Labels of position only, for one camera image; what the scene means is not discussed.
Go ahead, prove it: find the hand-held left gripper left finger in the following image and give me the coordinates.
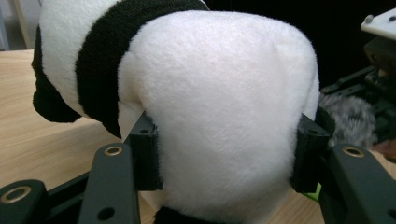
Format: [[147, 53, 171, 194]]
[[123, 111, 163, 192]]

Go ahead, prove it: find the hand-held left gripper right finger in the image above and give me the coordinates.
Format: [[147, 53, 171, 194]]
[[290, 113, 332, 194]]

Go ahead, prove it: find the grey fuzzy scarf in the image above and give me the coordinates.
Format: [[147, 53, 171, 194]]
[[318, 92, 378, 149]]

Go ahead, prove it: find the panda plush toy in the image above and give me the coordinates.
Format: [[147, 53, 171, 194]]
[[31, 0, 336, 224]]

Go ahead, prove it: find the light wooden furniture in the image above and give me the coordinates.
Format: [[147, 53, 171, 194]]
[[10, 0, 34, 50]]

